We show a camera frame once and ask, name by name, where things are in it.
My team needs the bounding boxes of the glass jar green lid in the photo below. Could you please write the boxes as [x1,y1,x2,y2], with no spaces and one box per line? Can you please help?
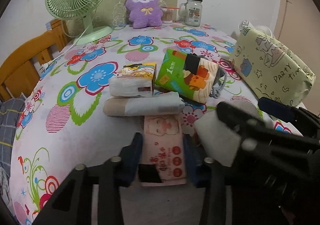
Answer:
[178,0,203,27]

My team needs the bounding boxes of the toothpick holder orange lid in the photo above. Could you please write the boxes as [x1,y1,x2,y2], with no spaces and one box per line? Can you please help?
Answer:
[161,7,180,23]

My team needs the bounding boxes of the floral tablecloth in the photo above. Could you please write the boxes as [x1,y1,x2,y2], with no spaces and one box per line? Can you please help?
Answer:
[10,23,257,224]

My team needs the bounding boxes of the plaid grey blanket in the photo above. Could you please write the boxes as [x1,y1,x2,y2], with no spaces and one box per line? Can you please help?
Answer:
[0,96,25,177]

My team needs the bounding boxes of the yellow cartoon fabric basket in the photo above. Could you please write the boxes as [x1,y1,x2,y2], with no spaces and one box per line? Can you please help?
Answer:
[229,26,316,106]

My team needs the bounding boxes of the pink wet wipes pack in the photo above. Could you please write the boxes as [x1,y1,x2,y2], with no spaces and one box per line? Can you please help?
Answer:
[138,115,187,187]

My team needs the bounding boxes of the beige door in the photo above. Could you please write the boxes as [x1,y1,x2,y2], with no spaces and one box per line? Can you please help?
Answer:
[273,0,320,40]

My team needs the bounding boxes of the white standing fan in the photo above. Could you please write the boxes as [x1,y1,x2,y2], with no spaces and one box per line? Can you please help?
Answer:
[238,20,274,38]

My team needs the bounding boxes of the yellow cartoon tissue pack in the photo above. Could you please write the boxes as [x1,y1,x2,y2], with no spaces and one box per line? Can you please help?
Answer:
[109,62,156,97]

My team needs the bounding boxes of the wooden chair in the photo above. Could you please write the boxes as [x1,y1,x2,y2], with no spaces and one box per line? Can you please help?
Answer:
[0,19,71,101]

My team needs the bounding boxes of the green orange tissue pack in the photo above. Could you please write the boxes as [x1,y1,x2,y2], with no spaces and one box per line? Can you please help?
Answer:
[156,49,219,104]

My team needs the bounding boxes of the purple plush alpaca toy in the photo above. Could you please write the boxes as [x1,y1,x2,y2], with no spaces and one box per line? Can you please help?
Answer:
[125,0,163,29]

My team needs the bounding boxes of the beige white tissue pack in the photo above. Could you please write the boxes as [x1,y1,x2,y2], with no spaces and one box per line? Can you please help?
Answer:
[103,92,185,117]

